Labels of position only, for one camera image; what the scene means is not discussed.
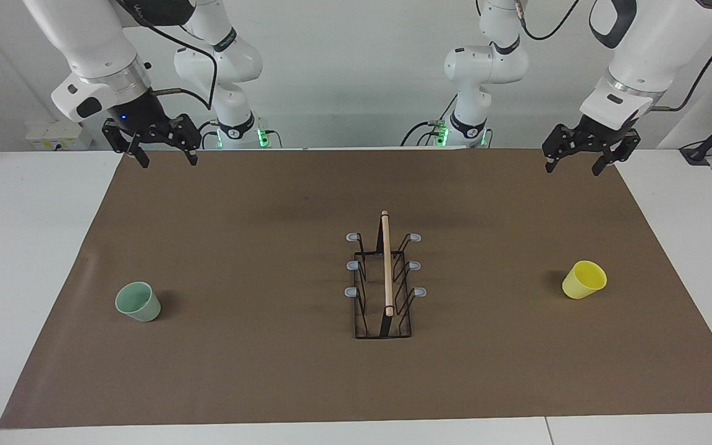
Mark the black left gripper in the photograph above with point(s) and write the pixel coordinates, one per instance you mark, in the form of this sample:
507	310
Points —
606	136

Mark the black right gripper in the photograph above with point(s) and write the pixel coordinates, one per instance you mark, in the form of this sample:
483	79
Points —
143	117

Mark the yellow plastic cup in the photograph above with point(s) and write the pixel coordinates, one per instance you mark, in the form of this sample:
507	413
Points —
578	287

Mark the pale green plastic cup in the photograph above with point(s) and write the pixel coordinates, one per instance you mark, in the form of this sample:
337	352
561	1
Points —
143	309

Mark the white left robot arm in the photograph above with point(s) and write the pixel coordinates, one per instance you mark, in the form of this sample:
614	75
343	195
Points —
659	43

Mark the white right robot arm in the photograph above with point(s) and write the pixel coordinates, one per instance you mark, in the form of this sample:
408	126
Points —
96	37

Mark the white power strip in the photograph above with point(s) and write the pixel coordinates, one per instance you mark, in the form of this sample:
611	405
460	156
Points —
53	136

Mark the brown table mat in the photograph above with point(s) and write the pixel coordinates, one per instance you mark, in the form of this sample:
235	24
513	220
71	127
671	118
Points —
238	371

